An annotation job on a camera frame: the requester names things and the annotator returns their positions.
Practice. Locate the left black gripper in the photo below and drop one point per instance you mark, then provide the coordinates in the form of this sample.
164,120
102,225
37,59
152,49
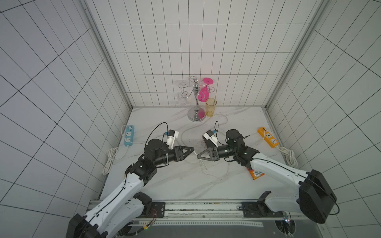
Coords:
179,154

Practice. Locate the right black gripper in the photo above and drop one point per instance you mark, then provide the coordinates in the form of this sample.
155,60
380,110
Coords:
215,152

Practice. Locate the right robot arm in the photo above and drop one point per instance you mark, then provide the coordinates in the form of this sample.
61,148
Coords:
305,192

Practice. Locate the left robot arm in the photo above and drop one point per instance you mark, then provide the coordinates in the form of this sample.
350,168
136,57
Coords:
119,190

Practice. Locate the chrome glass rack stand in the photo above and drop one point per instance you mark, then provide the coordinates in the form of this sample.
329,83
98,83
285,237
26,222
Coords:
196,113

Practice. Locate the yellow plastic cup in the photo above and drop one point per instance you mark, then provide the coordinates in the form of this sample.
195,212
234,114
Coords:
210,106

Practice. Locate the orange snack packet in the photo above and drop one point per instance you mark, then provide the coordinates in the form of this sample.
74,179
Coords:
255,174

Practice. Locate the pink hanging wine glass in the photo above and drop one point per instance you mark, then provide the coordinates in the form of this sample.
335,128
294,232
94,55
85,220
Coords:
206,89

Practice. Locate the clear hanging wine glass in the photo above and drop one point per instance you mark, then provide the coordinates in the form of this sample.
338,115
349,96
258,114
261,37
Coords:
182,96

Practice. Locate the teal power strip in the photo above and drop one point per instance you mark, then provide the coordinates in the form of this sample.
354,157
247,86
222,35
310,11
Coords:
129,135

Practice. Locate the orange power strip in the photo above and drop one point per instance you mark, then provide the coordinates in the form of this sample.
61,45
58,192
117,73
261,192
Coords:
268,137

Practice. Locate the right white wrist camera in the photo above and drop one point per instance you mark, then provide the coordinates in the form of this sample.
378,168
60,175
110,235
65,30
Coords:
210,139

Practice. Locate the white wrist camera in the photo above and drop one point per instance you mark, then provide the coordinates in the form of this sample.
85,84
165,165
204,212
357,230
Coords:
170,135
210,139

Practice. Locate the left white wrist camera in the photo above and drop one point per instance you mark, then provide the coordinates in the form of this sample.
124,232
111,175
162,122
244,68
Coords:
170,135

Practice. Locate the aluminium mounting rail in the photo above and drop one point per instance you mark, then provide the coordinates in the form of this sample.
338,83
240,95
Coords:
209,213

